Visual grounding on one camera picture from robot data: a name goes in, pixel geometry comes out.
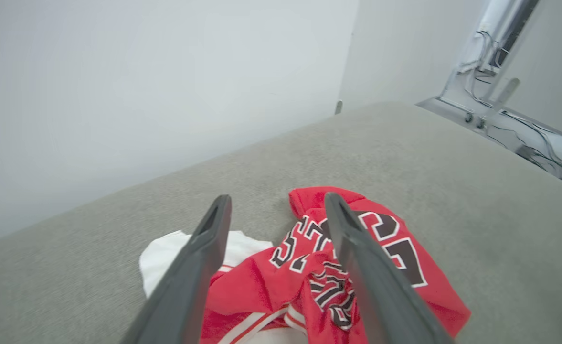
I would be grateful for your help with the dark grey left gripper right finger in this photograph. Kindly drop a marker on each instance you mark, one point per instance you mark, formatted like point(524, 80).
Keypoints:
point(376, 286)

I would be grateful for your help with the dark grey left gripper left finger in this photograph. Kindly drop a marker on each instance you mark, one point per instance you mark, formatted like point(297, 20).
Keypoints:
point(190, 277)

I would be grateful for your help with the red and white basketball jersey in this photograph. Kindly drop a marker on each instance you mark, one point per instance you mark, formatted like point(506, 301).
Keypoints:
point(261, 282)

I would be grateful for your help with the grey fabric sofa cushion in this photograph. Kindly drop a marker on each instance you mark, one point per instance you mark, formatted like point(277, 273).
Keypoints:
point(118, 239)

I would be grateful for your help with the small grey bracket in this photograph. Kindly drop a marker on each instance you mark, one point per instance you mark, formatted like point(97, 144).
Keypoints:
point(339, 107)

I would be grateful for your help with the grey metal frame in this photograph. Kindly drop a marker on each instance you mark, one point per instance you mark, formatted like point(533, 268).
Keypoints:
point(452, 91)

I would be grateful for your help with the white vertical duct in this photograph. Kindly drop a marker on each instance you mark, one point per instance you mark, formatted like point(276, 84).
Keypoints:
point(493, 19)

